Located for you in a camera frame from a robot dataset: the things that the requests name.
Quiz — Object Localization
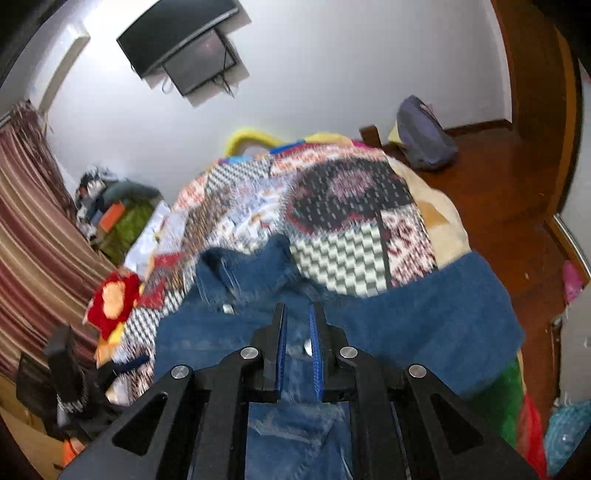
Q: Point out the black wall monitor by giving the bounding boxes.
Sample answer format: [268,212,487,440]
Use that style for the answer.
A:
[163,28,242,99]

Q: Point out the white printed sheet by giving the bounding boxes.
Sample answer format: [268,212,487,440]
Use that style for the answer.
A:
[122,200,178,280]

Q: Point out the blue denim jeans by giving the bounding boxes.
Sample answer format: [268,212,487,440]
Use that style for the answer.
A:
[152,233,525,480]

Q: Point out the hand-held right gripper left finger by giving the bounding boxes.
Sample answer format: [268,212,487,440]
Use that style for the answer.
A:
[58,302,287,480]

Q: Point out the yellow plush ring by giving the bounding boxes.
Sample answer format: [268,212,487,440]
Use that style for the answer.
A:
[225,128,280,157]

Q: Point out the patchwork quilt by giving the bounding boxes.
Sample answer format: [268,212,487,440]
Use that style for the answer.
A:
[95,134,439,407]

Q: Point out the purple backpack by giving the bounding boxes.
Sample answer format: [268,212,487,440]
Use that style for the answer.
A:
[396,95,459,171]

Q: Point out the teal knitted bag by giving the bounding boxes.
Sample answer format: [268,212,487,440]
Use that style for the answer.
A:
[544,398,591,477]

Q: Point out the striped curtain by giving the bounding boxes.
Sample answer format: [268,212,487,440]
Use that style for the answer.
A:
[0,102,118,379]

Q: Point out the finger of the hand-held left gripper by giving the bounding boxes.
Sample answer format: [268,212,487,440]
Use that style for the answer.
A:
[111,355,151,374]

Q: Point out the wooden baseboard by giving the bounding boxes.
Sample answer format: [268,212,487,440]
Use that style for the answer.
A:
[442,118,514,137]

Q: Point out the pile of clutter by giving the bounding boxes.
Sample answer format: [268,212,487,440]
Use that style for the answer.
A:
[75,165,162,245]

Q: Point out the black wall television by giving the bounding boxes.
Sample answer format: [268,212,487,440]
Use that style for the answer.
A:
[116,0,242,78]

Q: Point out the beige blanket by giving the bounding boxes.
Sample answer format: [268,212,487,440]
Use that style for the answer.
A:
[392,154,474,271]

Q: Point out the pink object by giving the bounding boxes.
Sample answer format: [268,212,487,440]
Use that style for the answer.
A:
[562,261,585,304]

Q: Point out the green red cloth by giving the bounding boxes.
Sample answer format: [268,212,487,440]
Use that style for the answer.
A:
[495,351,549,479]

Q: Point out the wooden chair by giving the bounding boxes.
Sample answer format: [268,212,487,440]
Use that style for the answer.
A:
[359,124,385,149]

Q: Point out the orange box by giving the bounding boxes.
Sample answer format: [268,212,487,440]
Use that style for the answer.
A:
[100,203,126,232]

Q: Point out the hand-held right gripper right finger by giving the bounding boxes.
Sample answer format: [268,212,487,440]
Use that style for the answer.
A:
[308,302,541,480]

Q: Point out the red yellow plush flower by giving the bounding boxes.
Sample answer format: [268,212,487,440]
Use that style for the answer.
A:
[84,271,143,340]

